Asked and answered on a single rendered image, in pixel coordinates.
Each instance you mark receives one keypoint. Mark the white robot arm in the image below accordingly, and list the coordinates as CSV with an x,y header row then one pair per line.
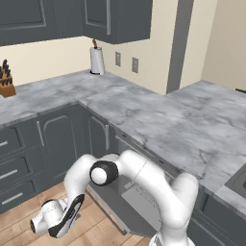
x,y
144,179

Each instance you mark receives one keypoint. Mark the black hob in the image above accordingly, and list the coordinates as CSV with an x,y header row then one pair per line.
x,y
241,90

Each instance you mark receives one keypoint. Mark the grey wall outlet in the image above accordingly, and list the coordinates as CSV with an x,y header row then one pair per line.
x,y
118,59
135,65

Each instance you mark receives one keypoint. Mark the dark grey wall cupboard door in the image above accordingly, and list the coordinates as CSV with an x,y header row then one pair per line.
x,y
128,19

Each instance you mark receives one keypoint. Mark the grey dishwasher door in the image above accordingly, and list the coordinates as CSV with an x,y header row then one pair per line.
x,y
134,205

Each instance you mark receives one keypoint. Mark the dark grey wall cupboard run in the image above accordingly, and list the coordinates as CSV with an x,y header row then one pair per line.
x,y
35,19

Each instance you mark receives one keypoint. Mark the wooden knife block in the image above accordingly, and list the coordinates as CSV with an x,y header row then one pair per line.
x,y
6,84

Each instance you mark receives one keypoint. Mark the dark grey sink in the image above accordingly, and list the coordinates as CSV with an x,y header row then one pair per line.
x,y
238,182

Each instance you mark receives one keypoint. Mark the grey dishwasher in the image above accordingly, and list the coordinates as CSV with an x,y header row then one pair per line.
x,y
141,150

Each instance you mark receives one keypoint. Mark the wide dark grey cupboard door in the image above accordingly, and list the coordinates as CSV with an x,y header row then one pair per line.
x,y
62,144

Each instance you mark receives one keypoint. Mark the dark grey under-sink cupboard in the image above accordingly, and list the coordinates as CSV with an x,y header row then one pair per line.
x,y
221,221

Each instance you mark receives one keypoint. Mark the white paper towel roll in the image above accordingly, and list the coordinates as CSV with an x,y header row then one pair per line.
x,y
97,61

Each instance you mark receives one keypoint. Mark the narrow dark grey cupboard door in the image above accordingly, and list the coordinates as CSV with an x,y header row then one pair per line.
x,y
97,137

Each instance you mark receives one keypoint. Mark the dark grey drawer front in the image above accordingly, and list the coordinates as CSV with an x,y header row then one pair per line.
x,y
22,168
11,141
25,195

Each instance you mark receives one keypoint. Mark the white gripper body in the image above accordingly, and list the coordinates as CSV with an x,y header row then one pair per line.
x,y
40,222

